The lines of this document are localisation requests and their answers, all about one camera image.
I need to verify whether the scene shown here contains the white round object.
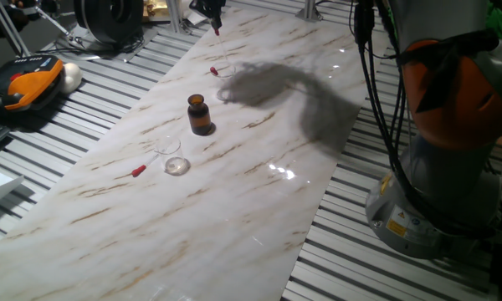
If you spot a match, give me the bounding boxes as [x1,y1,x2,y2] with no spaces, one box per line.
[60,62,84,94]

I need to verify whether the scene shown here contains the small metal tripod device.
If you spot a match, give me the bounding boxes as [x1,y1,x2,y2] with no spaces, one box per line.
[8,0,87,48]

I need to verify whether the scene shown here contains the dark grey flat sheet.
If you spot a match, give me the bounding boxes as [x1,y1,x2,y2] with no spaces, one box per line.
[54,23,162,63]

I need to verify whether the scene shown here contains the brown glass bottle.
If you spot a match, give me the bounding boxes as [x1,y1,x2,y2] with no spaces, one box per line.
[187,94,213,137]

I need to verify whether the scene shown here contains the gold foil packet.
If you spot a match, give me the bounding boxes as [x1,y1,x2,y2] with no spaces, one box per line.
[143,0,172,23]

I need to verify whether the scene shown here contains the person hand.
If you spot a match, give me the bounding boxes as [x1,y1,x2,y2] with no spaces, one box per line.
[8,0,38,20]

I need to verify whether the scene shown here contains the crumpled white paper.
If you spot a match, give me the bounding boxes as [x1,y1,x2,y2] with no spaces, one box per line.
[180,7,213,27]

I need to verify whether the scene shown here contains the marble pattern sheet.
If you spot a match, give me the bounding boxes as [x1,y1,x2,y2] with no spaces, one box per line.
[0,6,390,301]

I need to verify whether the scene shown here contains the aluminium frame post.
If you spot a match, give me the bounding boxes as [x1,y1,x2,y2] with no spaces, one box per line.
[295,0,324,22]
[166,0,192,35]

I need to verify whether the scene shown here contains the orange black teach pendant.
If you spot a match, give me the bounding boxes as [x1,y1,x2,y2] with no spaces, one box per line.
[0,54,64,114]

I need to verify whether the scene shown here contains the clear glass beaker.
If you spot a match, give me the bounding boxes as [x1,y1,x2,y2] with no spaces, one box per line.
[211,61,246,104]
[153,135,192,176]

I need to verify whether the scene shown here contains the black filament spool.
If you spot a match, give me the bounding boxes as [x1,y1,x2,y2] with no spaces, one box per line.
[73,0,146,47]

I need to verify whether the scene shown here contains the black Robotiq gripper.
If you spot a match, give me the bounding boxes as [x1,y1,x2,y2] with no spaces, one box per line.
[188,0,228,31]

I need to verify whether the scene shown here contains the aluminium frame strut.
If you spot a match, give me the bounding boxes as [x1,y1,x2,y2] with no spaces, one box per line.
[0,0,31,58]

